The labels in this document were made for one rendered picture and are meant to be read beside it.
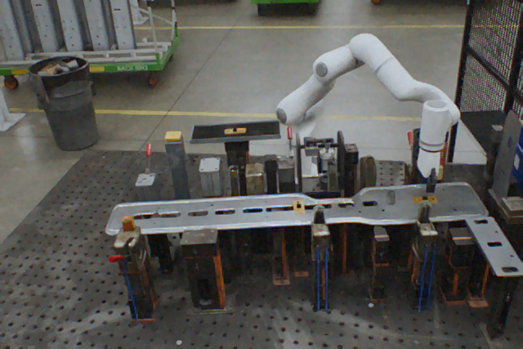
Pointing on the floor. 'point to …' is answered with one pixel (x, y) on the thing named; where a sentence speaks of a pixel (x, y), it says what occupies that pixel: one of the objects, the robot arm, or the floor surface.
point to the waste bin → (66, 100)
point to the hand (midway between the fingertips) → (426, 183)
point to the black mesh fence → (489, 52)
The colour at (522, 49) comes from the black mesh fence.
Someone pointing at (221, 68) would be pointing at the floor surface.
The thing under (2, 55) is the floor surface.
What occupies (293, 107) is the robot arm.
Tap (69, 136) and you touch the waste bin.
